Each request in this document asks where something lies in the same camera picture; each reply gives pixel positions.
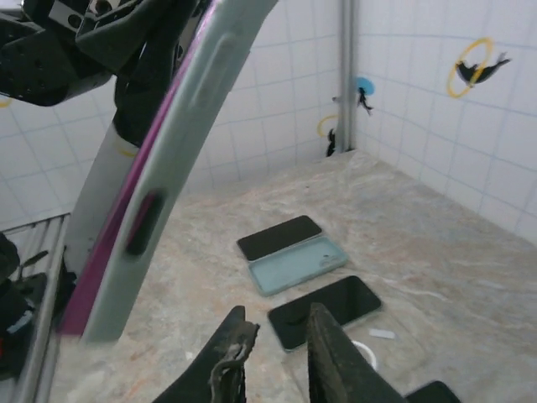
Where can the light blue phone case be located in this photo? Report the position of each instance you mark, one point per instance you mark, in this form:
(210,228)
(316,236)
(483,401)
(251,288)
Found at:
(180,138)
(293,268)

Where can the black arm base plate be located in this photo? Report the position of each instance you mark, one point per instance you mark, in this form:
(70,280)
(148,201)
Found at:
(29,289)

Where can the aluminium corner post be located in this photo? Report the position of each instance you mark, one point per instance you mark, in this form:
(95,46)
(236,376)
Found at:
(347,63)

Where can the silver-framed black smartphone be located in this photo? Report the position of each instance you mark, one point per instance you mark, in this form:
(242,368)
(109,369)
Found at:
(348,298)

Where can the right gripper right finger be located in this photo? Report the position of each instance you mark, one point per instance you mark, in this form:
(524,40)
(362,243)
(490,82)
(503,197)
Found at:
(335,365)

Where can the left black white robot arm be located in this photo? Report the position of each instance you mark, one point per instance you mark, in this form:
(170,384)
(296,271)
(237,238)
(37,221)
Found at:
(100,189)

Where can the dolphin on blue disc sticker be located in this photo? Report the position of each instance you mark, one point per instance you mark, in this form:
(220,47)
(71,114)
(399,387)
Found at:
(364,86)

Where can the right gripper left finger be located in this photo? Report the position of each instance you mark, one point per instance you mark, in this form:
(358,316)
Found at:
(218,369)

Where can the long aluminium mounting rail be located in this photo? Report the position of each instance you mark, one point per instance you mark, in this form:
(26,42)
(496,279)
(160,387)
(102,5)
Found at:
(38,235)

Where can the small white strip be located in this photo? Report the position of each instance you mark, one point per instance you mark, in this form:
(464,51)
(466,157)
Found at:
(382,333)

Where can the magenta-framed black smartphone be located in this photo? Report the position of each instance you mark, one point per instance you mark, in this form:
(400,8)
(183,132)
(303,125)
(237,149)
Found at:
(94,277)

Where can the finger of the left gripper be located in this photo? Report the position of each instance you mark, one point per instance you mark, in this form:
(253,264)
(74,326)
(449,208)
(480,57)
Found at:
(117,38)

